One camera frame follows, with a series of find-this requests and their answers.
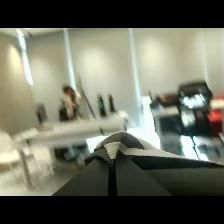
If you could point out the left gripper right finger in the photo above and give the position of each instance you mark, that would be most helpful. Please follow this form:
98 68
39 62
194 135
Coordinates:
136 181

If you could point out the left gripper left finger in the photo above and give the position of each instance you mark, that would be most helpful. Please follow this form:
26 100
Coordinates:
93 180

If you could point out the grey garment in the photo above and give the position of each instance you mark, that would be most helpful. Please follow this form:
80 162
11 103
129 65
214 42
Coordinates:
186 173

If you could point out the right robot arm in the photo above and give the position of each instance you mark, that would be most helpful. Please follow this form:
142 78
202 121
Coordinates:
195 110

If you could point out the white table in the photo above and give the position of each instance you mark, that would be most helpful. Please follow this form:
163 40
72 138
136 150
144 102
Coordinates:
76 128

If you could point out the person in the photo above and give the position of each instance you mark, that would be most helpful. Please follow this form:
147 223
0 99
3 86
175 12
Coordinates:
69 106

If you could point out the white chair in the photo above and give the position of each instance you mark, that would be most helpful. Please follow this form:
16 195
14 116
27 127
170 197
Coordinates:
9 151

